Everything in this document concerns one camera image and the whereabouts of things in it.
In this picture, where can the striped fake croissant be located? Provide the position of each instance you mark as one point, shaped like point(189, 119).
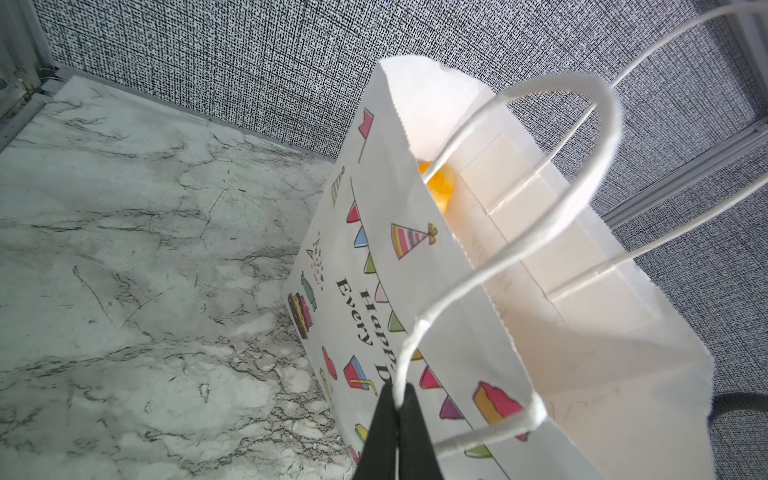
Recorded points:
point(441, 187)

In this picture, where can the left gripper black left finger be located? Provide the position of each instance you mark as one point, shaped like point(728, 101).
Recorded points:
point(378, 460)

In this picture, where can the white printed paper bag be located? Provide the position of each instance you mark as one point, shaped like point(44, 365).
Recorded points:
point(537, 348)

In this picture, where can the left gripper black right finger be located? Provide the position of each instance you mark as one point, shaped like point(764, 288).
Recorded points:
point(417, 458)

